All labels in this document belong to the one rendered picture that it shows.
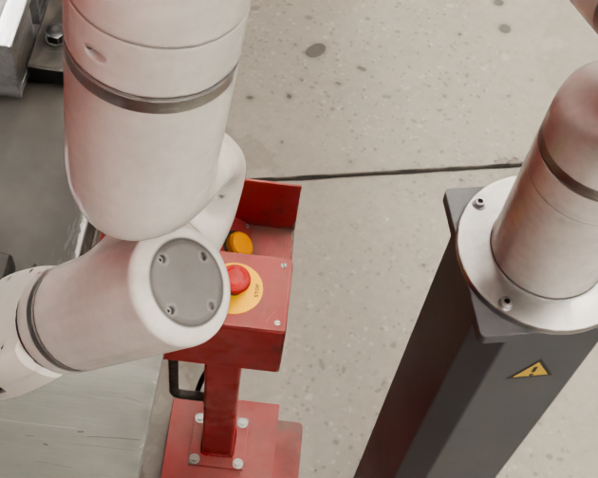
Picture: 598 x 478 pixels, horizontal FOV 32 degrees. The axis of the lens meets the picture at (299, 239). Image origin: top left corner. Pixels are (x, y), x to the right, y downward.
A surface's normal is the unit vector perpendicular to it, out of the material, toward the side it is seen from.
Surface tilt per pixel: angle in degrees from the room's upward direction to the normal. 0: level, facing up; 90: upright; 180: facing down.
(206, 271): 40
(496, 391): 90
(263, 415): 3
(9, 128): 0
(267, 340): 90
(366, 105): 0
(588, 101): 36
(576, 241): 90
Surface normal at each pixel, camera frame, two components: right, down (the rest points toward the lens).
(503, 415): 0.13, 0.85
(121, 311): -0.64, 0.31
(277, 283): 0.09, -0.52
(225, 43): 0.72, 0.64
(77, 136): -0.73, 0.48
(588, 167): -0.51, 0.70
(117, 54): -0.33, 0.74
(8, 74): -0.11, 0.84
